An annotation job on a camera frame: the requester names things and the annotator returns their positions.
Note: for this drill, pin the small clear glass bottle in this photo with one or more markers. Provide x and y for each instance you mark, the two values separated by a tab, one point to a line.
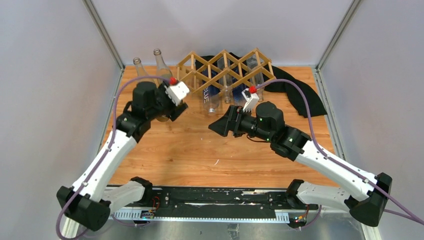
256	76

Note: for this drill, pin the clear bottle black label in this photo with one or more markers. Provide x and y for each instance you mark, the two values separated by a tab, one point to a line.
162	68

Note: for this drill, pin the clear bottle blue label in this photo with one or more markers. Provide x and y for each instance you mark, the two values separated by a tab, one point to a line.
211	100

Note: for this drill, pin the slim clear glass bottle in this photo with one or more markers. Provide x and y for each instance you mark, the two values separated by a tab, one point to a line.
227	89

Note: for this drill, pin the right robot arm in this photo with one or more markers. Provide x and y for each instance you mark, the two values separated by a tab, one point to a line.
360	193

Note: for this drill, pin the clear bottle white label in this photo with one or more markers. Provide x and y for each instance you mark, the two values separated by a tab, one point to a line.
140	70

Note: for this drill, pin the dark green wine bottle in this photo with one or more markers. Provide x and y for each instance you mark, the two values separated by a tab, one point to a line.
162	118

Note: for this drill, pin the clear blue labelled bottle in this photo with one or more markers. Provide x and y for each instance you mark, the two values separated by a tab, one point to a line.
238	98

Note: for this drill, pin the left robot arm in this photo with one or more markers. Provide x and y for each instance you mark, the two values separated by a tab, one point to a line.
106	155

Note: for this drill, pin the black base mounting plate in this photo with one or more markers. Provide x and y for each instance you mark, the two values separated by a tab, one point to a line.
214	204

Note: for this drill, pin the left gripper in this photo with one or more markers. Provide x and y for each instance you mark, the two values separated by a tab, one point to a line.
173	113

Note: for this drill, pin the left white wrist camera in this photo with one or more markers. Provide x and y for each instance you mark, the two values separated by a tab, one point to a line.
177	92

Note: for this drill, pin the aluminium rail frame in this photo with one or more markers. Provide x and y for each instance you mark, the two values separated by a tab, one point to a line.
141	202

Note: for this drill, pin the black cloth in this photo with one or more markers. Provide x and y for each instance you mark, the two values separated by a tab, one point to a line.
316	106

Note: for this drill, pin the wooden lattice wine rack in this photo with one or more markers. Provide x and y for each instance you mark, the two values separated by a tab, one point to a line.
223	70

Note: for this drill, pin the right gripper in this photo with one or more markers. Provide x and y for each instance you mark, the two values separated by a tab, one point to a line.
230	121

